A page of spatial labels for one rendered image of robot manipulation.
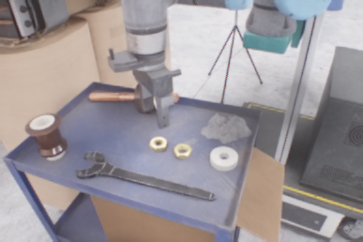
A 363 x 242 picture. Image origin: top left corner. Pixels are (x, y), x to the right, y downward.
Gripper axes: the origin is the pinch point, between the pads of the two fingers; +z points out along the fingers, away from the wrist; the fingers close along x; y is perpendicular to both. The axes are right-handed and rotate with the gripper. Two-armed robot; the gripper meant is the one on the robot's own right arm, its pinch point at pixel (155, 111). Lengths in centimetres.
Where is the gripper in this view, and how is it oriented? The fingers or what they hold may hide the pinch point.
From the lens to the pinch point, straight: 71.7
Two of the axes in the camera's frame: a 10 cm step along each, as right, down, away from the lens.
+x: -5.0, -5.1, 7.0
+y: 8.6, -3.3, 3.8
